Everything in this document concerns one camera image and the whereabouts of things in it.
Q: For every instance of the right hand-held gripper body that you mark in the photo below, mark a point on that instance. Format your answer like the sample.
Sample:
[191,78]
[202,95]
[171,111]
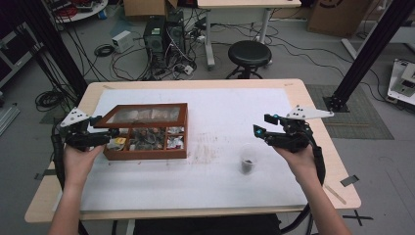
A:
[292,137]

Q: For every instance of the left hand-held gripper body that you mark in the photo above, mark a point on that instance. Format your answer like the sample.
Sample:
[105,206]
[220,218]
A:
[84,138]

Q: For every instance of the small grey cup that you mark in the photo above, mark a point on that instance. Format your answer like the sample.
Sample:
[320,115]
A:
[248,162]

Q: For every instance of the wooden box with glass lid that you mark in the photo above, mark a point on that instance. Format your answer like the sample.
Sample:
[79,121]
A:
[147,155]

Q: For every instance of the person's left hand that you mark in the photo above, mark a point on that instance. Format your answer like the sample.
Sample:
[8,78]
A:
[78,166]

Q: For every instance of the person's right hand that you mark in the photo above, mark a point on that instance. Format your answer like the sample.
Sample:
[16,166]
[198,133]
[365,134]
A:
[298,166]

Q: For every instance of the yellow label packet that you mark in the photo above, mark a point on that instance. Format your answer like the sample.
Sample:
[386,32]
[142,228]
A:
[119,141]

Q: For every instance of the grey tape strip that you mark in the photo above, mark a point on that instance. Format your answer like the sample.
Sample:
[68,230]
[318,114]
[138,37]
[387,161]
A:
[349,180]
[44,174]

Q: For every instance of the black round stool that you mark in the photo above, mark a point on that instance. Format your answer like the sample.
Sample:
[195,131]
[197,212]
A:
[249,54]

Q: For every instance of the thin wooden stick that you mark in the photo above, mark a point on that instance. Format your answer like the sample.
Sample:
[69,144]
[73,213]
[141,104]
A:
[335,194]

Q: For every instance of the dark grey floor mat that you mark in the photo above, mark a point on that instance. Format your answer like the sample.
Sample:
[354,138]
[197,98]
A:
[372,127]

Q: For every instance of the white box device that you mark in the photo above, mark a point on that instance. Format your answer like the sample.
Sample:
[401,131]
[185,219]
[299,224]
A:
[122,40]

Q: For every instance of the white table mat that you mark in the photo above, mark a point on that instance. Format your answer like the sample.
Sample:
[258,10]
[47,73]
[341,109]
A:
[195,189]

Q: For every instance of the white power adapter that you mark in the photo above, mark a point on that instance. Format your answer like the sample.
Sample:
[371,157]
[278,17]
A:
[188,69]

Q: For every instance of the black computer tower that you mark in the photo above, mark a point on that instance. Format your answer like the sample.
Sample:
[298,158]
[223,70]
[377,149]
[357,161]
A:
[175,36]
[154,42]

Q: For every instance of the grey metal shelf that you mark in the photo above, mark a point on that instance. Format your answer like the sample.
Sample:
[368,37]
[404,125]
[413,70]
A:
[16,55]

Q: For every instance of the black tape cross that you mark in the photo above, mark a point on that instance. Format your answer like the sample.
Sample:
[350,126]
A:
[358,217]

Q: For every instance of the person's dark pants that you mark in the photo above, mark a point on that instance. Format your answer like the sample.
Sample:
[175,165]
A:
[208,226]

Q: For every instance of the round white table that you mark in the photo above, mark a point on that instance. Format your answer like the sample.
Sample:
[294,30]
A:
[88,13]

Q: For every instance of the light desk with white legs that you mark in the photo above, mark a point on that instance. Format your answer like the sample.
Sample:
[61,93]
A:
[248,3]

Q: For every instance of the large brown cardboard box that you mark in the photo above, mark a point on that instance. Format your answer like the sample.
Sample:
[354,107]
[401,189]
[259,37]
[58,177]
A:
[339,16]

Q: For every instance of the white machine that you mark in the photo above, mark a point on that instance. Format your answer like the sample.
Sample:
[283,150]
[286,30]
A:
[403,81]

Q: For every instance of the black frame post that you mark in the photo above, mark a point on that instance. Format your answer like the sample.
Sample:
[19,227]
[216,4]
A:
[62,49]
[368,55]

